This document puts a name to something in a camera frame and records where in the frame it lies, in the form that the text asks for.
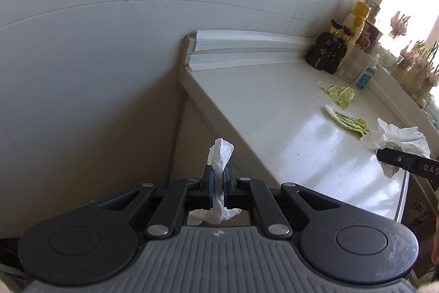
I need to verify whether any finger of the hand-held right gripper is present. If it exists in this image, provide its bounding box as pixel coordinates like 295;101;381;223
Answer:
376;147;418;173

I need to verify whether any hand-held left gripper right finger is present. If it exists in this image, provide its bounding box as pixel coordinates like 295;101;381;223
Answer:
223;166;344;240

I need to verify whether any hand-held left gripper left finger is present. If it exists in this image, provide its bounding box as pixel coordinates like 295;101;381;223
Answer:
100;164;216;240

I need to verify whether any large white tissue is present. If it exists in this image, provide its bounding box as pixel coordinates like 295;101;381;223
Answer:
360;118;431;179

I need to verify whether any small white tissue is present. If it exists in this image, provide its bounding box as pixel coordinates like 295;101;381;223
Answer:
188;138;243;224

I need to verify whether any cabbage leaf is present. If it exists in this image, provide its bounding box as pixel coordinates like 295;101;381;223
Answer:
324;104;371;136
322;86;359;110

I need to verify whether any glass jar with sprouts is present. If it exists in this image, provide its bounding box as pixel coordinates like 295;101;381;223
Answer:
391;44;414;81
399;58;431;97

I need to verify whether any clear bottle with blue label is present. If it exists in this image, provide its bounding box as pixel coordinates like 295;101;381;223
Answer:
354;54;381;91

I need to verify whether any clear plastic container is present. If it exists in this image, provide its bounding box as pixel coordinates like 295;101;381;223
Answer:
338;48;373;81

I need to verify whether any black bottle with gold cap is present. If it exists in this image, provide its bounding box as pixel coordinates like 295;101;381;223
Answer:
324;26;354;75
306;20;340;71

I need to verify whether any hanging garlic bunch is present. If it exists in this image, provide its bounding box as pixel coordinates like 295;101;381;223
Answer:
389;11;411;40

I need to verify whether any white bottle with yellow cap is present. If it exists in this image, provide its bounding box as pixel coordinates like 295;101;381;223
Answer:
342;1;371;50

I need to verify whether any glass jar with dark lid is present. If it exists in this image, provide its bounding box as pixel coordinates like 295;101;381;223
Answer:
365;1;381;24

